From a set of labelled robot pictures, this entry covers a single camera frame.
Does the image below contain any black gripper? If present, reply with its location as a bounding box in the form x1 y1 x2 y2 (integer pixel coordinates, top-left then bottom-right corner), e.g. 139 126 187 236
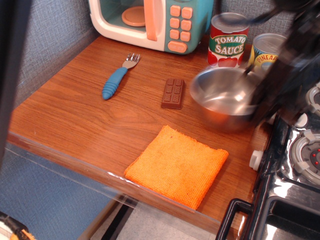
251 0 320 125

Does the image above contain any metal pot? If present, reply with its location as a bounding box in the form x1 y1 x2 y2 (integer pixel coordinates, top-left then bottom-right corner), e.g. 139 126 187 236
189 67 262 133

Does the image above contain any orange cloth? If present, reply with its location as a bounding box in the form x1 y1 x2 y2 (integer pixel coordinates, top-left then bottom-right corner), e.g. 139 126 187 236
124 125 229 210

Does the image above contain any pineapple slices can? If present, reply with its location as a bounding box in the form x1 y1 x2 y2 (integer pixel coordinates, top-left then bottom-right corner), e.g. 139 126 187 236
248 33 287 72

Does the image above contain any white stove knob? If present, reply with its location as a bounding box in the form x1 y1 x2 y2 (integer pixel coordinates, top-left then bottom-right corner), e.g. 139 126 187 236
249 150 264 171
268 112 309 128

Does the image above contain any tomato sauce can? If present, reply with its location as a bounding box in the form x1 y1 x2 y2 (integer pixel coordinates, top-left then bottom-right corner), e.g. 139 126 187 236
207 12 249 68

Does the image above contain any toy microwave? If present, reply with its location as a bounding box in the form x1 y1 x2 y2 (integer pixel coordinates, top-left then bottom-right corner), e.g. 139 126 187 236
88 0 214 55

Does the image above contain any chocolate bar toy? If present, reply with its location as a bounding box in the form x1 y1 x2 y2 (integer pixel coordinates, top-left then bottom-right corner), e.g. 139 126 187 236
161 78 185 110

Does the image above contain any black toy stove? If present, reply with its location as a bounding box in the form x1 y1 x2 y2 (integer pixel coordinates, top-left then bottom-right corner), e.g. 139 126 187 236
246 84 320 240

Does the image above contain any black braided cable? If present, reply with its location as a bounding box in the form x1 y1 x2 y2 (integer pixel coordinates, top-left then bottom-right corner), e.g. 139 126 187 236
224 0 301 26

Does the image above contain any black oven door handle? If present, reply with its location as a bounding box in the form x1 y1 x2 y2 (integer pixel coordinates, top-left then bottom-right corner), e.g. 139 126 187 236
215 198 254 240

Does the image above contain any blue handled fork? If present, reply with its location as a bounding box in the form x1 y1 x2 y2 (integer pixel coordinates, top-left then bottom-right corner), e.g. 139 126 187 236
102 53 141 100

